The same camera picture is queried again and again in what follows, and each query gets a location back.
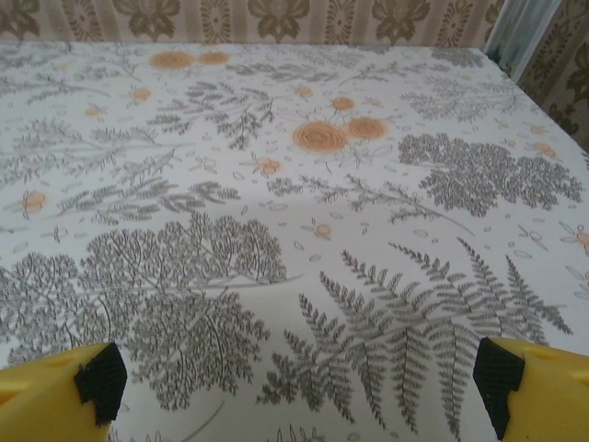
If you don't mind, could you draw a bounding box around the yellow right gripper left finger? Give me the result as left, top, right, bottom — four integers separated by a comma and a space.
0, 341, 128, 442

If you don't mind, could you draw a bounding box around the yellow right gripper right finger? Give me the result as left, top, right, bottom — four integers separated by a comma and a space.
473, 336, 589, 442

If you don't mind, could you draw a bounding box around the aluminium frame post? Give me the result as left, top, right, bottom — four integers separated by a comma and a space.
486, 0, 549, 80

